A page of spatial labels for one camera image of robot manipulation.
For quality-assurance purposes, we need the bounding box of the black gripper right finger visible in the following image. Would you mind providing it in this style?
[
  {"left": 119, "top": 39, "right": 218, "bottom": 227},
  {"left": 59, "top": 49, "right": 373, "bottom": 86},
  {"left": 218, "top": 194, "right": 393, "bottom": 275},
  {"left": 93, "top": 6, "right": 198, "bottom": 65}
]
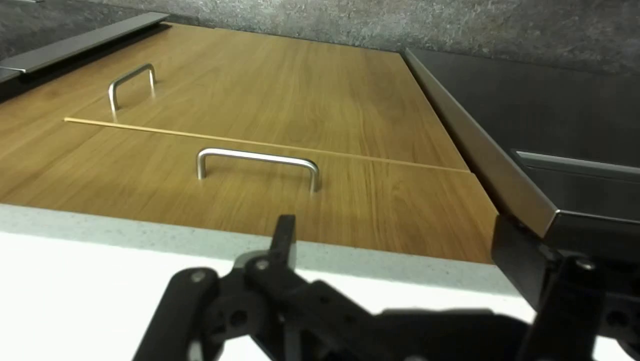
[{"left": 488, "top": 215, "right": 640, "bottom": 361}]

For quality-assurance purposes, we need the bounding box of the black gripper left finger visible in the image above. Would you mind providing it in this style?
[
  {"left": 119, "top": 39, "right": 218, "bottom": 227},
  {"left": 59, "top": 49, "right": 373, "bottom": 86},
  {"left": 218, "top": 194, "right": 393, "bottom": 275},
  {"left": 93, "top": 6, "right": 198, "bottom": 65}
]
[{"left": 133, "top": 215, "right": 376, "bottom": 361}]

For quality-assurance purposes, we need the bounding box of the silver drawer handle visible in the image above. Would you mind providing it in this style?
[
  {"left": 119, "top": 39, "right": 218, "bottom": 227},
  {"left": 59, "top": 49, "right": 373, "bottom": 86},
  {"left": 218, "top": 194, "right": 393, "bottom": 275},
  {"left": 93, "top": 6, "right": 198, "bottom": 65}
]
[{"left": 194, "top": 147, "right": 322, "bottom": 194}]

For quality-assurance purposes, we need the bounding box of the grey metal appliance front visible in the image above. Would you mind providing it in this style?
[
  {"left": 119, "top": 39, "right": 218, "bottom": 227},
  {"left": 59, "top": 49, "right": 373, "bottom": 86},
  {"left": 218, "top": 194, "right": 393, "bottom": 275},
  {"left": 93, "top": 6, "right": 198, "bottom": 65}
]
[{"left": 0, "top": 10, "right": 172, "bottom": 103}]

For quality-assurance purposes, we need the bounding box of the small silver cabinet handle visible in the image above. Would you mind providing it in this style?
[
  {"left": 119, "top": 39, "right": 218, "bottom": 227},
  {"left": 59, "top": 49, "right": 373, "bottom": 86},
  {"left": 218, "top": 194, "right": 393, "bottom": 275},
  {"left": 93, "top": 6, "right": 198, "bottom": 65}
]
[{"left": 106, "top": 62, "right": 160, "bottom": 121}]

